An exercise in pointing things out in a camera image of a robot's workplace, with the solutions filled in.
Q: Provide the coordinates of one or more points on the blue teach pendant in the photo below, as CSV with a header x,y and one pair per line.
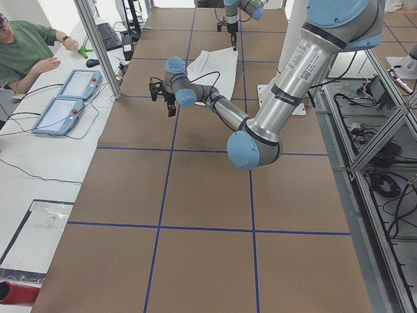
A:
x,y
81,84
59,116

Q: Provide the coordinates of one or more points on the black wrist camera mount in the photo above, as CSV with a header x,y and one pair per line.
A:
x,y
156,88
220,25

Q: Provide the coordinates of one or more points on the far blue teach pendant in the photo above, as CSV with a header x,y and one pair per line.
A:
x,y
81,84

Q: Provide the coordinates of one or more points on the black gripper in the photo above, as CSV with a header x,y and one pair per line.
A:
x,y
232,29
169,98

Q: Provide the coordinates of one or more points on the black computer keyboard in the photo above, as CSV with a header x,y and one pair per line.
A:
x,y
109,37

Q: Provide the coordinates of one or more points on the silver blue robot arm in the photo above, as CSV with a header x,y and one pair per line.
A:
x,y
254,9
330,27

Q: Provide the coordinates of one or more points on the red cylinder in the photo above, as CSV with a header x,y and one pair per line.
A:
x,y
18,294

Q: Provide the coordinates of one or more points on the white long-sleeve printed shirt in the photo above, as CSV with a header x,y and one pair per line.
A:
x,y
217,68

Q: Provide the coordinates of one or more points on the green plastic tool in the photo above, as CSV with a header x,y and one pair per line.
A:
x,y
83,51

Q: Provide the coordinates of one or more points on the person in green shirt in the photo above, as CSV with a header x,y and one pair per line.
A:
x,y
26,54

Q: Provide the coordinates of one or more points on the aluminium frame post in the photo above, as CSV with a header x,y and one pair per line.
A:
x,y
87,19

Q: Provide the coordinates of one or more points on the clear plastic bag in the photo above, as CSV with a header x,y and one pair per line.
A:
x,y
30,251

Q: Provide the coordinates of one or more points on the near blue teach pendant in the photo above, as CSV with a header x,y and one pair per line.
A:
x,y
59,116

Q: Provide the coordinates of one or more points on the black computer mouse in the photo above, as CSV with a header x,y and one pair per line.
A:
x,y
90,63

